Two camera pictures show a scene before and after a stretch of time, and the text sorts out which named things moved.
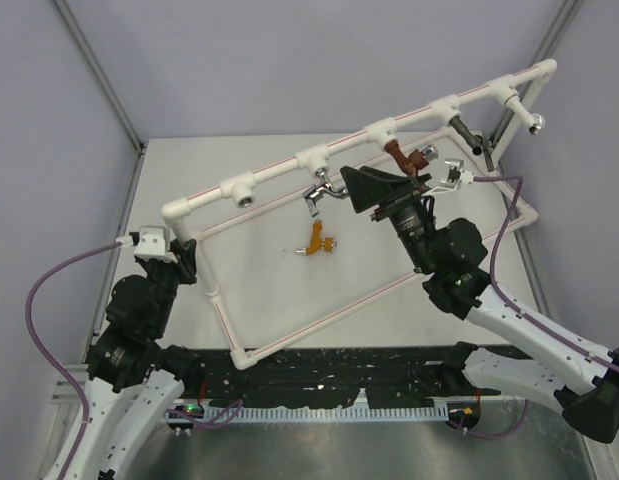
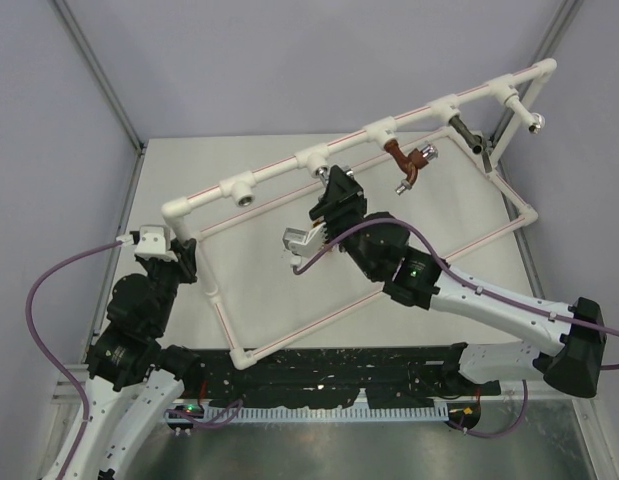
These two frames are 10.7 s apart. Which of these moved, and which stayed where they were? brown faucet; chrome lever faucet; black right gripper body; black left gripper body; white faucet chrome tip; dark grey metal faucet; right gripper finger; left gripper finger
Moved: right gripper finger; chrome lever faucet; black right gripper body
Stayed: black left gripper body; left gripper finger; white faucet chrome tip; brown faucet; dark grey metal faucet
